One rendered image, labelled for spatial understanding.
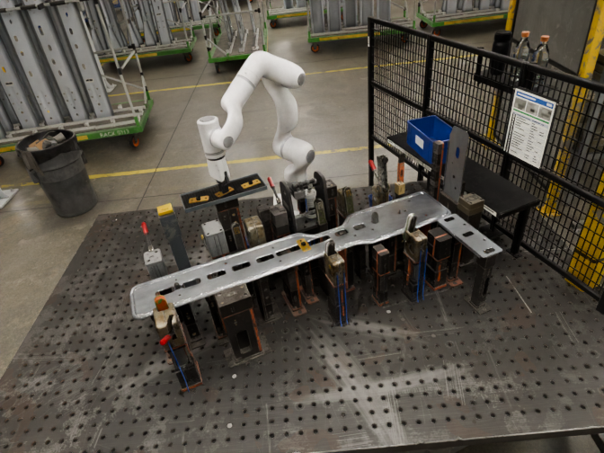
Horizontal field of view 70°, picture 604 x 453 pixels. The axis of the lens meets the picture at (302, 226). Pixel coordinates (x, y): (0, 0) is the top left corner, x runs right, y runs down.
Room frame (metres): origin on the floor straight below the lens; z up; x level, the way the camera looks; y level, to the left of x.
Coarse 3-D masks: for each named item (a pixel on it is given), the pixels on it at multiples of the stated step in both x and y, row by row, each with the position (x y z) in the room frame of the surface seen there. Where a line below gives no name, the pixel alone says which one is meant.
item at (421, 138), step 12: (408, 120) 2.17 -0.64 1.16; (420, 120) 2.19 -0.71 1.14; (432, 120) 2.20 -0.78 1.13; (408, 132) 2.15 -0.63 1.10; (420, 132) 2.02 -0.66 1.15; (432, 132) 2.20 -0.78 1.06; (444, 132) 2.09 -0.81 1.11; (408, 144) 2.15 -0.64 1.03; (420, 144) 2.02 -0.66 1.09; (432, 144) 1.90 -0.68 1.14; (444, 144) 1.89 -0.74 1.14; (444, 156) 1.89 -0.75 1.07
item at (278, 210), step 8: (272, 208) 1.61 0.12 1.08; (280, 208) 1.60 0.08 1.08; (272, 216) 1.57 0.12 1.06; (280, 216) 1.55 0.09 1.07; (272, 224) 1.58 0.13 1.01; (280, 224) 1.55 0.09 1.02; (288, 224) 1.56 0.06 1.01; (280, 232) 1.55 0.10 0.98; (288, 232) 1.56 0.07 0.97; (280, 272) 1.58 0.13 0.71
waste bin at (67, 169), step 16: (16, 144) 3.64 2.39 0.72; (32, 144) 3.71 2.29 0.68; (48, 144) 3.62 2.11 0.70; (64, 144) 3.55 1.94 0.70; (32, 160) 3.43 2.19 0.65; (48, 160) 3.46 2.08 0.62; (64, 160) 3.52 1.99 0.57; (80, 160) 3.69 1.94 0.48; (32, 176) 3.49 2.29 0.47; (48, 176) 3.48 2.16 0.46; (64, 176) 3.51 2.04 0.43; (80, 176) 3.61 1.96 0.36; (48, 192) 3.51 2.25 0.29; (64, 192) 3.49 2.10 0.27; (80, 192) 3.56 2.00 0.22; (64, 208) 3.49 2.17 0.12; (80, 208) 3.53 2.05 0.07
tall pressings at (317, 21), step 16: (320, 0) 8.35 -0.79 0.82; (336, 0) 8.33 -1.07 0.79; (352, 0) 8.54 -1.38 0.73; (368, 0) 8.52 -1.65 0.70; (384, 0) 8.50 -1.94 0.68; (320, 16) 8.35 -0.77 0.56; (336, 16) 8.32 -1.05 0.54; (352, 16) 8.52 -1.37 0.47; (384, 16) 8.48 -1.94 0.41; (320, 32) 8.33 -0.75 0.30
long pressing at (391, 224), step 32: (416, 192) 1.70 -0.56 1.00; (352, 224) 1.52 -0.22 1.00; (384, 224) 1.49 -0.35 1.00; (416, 224) 1.47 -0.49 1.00; (224, 256) 1.40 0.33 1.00; (256, 256) 1.38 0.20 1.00; (288, 256) 1.35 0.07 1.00; (320, 256) 1.34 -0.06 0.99; (160, 288) 1.26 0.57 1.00; (192, 288) 1.23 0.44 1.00; (224, 288) 1.22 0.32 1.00
